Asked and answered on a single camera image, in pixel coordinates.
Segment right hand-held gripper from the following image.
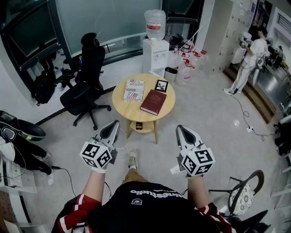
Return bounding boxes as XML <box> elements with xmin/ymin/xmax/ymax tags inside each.
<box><xmin>176</xmin><ymin>125</ymin><xmax>216</xmax><ymax>177</ymax></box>

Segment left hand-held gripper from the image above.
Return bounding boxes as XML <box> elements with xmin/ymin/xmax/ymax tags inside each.
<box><xmin>79</xmin><ymin>120</ymin><xmax>120</xmax><ymax>171</ymax></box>

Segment dark red book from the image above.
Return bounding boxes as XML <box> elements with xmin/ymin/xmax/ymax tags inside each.
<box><xmin>140</xmin><ymin>89</ymin><xmax>167</xmax><ymax>116</ymax></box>

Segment white printed book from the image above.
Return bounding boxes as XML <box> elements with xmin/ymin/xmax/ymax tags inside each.
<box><xmin>123</xmin><ymin>79</ymin><xmax>145</xmax><ymax>102</ymax></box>

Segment person's right forearm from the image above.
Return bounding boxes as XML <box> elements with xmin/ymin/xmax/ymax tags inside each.
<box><xmin>186</xmin><ymin>175</ymin><xmax>211</xmax><ymax>209</ymax></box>

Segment person's left forearm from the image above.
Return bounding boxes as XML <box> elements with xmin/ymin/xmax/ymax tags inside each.
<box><xmin>81</xmin><ymin>169</ymin><xmax>107</xmax><ymax>207</ymax></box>

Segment round wooden side table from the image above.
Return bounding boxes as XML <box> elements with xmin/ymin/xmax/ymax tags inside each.
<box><xmin>112</xmin><ymin>74</ymin><xmax>176</xmax><ymax>145</ymax></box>

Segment person's legs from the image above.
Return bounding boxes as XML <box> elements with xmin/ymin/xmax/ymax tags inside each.
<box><xmin>121</xmin><ymin>149</ymin><xmax>150</xmax><ymax>185</ymax></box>

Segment white wristband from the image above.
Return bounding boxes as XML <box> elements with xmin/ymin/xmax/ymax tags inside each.
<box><xmin>90</xmin><ymin>166</ymin><xmax>107</xmax><ymax>175</ymax></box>

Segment clear jug with red cap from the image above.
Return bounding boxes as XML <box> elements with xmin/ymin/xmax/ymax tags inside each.
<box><xmin>176</xmin><ymin>52</ymin><xmax>191</xmax><ymax>69</ymax></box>
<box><xmin>200</xmin><ymin>50</ymin><xmax>209</xmax><ymax>73</ymax></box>
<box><xmin>175</xmin><ymin>64</ymin><xmax>194</xmax><ymax>86</ymax></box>
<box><xmin>191</xmin><ymin>51</ymin><xmax>202</xmax><ymax>72</ymax></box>

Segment white trash bin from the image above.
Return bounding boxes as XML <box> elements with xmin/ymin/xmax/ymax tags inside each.
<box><xmin>164</xmin><ymin>66</ymin><xmax>178</xmax><ymax>82</ymax></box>

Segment black office chair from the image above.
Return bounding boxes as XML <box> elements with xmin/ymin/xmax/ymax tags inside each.
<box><xmin>60</xmin><ymin>32</ymin><xmax>112</xmax><ymax>131</ymax></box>

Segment black backpack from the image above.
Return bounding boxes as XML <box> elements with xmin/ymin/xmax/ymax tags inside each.
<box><xmin>31</xmin><ymin>70</ymin><xmax>56</xmax><ymax>106</ymax></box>

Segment wooden step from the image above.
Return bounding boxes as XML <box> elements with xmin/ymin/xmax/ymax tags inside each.
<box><xmin>222</xmin><ymin>66</ymin><xmax>277</xmax><ymax>125</ymax></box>

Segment black chair with patterned cushion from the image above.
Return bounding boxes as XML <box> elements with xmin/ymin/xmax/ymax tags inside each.
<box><xmin>208</xmin><ymin>169</ymin><xmax>266</xmax><ymax>217</ymax></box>

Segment person's torso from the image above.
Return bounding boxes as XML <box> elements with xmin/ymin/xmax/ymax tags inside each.
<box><xmin>51</xmin><ymin>183</ymin><xmax>231</xmax><ymax>233</ymax></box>

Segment white water dispenser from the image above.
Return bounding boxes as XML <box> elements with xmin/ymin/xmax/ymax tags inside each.
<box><xmin>142</xmin><ymin>37</ymin><xmax>170</xmax><ymax>79</ymax></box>

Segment white low cabinet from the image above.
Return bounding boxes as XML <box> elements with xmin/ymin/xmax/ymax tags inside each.
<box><xmin>0</xmin><ymin>157</ymin><xmax>38</xmax><ymax>228</ymax></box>

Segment white locker cabinet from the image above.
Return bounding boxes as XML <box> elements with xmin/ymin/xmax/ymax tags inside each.
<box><xmin>212</xmin><ymin>0</ymin><xmax>253</xmax><ymax>73</ymax></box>

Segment large clear water bottle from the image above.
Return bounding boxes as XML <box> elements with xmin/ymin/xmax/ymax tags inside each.
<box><xmin>144</xmin><ymin>9</ymin><xmax>166</xmax><ymax>41</ymax></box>

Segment white cable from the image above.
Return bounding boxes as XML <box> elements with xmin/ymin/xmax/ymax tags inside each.
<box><xmin>111</xmin><ymin>109</ymin><xmax>130</xmax><ymax>161</ymax></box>

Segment thin black cable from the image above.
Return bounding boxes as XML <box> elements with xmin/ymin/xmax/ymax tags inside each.
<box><xmin>51</xmin><ymin>166</ymin><xmax>77</xmax><ymax>198</ymax></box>

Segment black picture frame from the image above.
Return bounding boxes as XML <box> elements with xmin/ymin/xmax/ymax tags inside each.
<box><xmin>154</xmin><ymin>79</ymin><xmax>169</xmax><ymax>93</ymax></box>

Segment long black floor cable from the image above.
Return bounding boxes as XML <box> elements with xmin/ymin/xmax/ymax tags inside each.
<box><xmin>233</xmin><ymin>93</ymin><xmax>276</xmax><ymax>142</ymax></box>

